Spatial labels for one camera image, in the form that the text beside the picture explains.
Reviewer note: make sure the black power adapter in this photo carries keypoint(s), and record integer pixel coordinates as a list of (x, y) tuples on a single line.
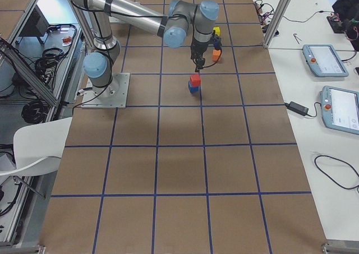
[(297, 108)]

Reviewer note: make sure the yellow wooden block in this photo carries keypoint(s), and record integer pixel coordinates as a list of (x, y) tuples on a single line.
[(216, 30)]

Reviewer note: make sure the blue wooden block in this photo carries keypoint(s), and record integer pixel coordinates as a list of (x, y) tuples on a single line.
[(193, 89)]

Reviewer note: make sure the teach pendant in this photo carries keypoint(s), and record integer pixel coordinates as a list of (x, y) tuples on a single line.
[(324, 61), (339, 109)]

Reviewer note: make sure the lower teach pendant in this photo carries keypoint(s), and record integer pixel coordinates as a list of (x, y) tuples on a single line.
[(339, 109)]

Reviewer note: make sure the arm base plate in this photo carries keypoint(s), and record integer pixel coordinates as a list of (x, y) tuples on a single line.
[(115, 96)]

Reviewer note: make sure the black control box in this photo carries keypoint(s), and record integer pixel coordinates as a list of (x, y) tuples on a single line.
[(36, 25)]

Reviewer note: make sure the upper teach pendant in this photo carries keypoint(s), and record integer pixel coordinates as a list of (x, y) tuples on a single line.
[(324, 61)]

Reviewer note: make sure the white plastic chair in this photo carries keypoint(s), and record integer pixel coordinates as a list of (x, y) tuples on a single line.
[(38, 148)]

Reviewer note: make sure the aluminium frame post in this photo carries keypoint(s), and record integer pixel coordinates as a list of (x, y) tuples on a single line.
[(273, 26)]

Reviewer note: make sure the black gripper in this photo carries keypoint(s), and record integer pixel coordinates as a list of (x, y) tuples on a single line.
[(197, 50)]

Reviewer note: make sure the red wooden block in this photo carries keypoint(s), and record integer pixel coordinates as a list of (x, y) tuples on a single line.
[(195, 80)]

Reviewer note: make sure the orange wooden block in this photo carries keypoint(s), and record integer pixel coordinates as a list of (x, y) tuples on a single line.
[(216, 55)]

